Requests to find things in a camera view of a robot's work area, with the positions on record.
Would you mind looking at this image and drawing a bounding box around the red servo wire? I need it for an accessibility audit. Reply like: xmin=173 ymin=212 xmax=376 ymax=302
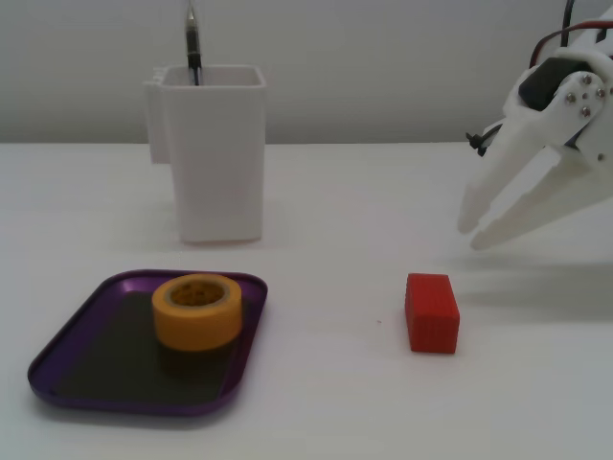
xmin=529 ymin=21 xmax=613 ymax=72

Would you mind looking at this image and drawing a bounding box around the white pen holder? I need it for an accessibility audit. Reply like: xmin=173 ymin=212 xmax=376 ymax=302
xmin=142 ymin=65 xmax=268 ymax=246

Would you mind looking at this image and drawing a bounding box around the red plastic block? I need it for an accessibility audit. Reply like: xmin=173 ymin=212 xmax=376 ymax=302
xmin=403 ymin=272 xmax=462 ymax=357

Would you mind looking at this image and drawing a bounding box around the purple metal tray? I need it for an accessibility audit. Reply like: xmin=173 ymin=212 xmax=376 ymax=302
xmin=27 ymin=269 xmax=269 ymax=418

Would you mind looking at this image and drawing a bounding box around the black cable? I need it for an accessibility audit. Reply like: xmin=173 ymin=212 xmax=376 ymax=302
xmin=562 ymin=0 xmax=578 ymax=48

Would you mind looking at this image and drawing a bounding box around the black pen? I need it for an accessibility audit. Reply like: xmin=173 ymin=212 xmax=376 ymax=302
xmin=185 ymin=0 xmax=205 ymax=87

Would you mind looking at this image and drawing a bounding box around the yellow tape roll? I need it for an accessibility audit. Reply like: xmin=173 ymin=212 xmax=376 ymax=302
xmin=151 ymin=273 xmax=244 ymax=354

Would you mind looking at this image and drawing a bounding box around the small black gripper camera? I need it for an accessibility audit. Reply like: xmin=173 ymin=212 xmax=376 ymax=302
xmin=465 ymin=122 xmax=504 ymax=159

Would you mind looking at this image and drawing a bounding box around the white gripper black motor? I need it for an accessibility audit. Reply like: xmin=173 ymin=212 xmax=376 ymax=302
xmin=457 ymin=17 xmax=613 ymax=251

